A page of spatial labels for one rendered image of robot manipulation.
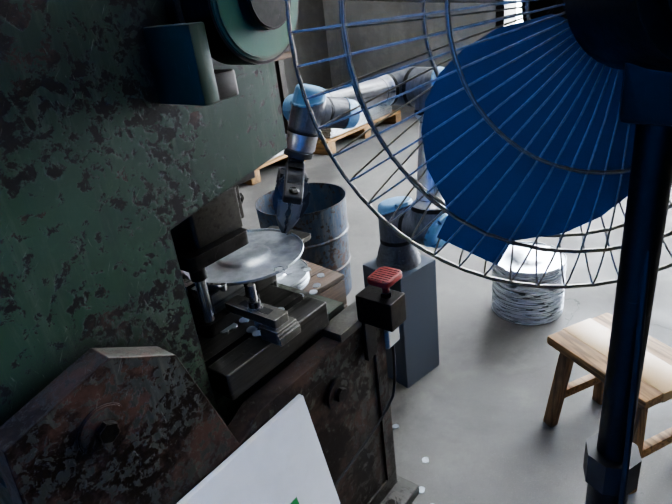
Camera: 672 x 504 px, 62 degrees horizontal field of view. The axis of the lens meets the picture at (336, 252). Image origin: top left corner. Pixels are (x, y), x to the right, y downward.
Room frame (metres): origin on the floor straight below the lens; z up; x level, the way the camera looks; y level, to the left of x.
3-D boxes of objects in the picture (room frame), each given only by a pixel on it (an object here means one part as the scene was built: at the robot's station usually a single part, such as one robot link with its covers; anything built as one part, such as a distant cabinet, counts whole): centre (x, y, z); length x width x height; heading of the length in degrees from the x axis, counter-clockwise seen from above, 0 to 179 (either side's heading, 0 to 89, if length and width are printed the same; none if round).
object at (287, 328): (1.00, 0.17, 0.76); 0.17 x 0.06 x 0.10; 49
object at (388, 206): (1.71, -0.22, 0.62); 0.13 x 0.12 x 0.14; 41
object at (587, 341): (1.24, -0.76, 0.16); 0.34 x 0.24 x 0.34; 20
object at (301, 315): (1.11, 0.30, 0.68); 0.45 x 0.30 x 0.06; 49
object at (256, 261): (1.20, 0.22, 0.78); 0.29 x 0.29 x 0.01
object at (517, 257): (2.02, -0.79, 0.24); 0.29 x 0.29 x 0.01
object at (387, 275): (1.07, -0.10, 0.72); 0.07 x 0.06 x 0.08; 139
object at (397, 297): (1.08, -0.08, 0.62); 0.10 x 0.06 x 0.20; 49
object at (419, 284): (1.72, -0.21, 0.23); 0.18 x 0.18 x 0.45; 38
